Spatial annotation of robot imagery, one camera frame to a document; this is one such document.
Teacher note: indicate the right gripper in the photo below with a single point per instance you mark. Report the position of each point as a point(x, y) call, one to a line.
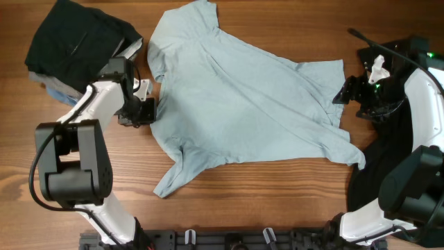
point(352, 89)

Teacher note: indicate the light blue t-shirt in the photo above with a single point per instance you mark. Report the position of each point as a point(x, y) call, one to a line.
point(225, 101)

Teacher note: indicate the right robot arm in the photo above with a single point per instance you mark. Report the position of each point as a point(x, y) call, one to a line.
point(400, 190)

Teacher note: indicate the black folded garment on stack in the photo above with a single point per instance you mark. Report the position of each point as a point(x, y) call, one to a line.
point(74, 43)

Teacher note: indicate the blue folded denim garment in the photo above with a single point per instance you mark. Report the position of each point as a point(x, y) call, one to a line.
point(63, 98)

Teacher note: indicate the grey folded garment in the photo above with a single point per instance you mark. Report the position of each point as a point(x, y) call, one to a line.
point(55, 84)

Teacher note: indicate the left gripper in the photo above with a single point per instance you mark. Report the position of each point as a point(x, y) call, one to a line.
point(148, 116)

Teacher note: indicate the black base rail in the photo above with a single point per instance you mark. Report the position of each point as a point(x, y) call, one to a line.
point(296, 239)

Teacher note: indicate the black garment under t-shirt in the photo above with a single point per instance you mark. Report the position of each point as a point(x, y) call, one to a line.
point(393, 144)

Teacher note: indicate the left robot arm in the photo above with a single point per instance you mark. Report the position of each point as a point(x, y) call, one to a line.
point(71, 171)

